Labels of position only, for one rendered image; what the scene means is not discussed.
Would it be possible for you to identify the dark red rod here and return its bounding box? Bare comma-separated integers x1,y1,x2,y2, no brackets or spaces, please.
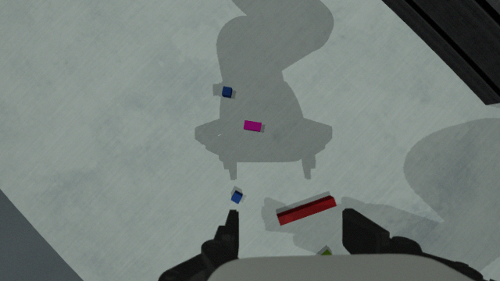
277,195,336,226

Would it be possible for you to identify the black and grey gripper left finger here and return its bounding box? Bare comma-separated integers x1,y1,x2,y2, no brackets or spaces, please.
158,210,240,281

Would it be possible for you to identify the small blue cube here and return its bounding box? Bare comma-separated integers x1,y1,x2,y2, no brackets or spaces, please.
231,191,242,204
222,86,233,98

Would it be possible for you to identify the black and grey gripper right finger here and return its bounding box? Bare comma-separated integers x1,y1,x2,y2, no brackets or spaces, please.
342,208,487,281

